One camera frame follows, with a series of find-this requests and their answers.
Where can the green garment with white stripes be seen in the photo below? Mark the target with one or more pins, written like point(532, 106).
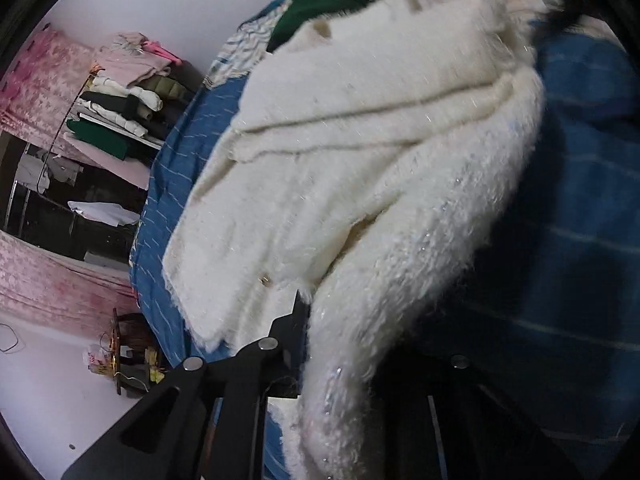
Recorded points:
point(310, 15)

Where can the plain pink cloth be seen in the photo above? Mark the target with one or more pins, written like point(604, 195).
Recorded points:
point(112, 160)

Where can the light striped cloth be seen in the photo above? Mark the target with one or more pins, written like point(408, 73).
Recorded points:
point(244, 50)

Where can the pink patterned cloth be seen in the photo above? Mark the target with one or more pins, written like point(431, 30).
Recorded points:
point(60, 285)

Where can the white cloth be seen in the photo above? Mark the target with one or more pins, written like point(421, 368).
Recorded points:
point(102, 212)

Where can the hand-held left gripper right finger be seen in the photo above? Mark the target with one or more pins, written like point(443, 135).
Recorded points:
point(460, 377)

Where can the wooden stool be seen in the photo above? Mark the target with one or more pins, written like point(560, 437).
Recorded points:
point(132, 330)

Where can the metal rack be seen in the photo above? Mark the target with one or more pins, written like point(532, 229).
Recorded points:
point(22, 180)

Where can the pink patterned curtain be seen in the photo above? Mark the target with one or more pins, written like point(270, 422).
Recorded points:
point(45, 85)

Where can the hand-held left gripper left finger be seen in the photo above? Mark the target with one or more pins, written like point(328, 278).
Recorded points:
point(287, 332)

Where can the white fluffy sweater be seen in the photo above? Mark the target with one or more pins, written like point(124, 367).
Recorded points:
point(375, 160)

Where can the clear plastic bag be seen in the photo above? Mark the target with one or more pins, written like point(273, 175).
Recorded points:
point(95, 359)

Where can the stack of folded clothes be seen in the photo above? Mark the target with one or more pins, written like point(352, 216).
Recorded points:
point(125, 100)

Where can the blue striped bed sheet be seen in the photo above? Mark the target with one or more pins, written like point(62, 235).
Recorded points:
point(200, 135)

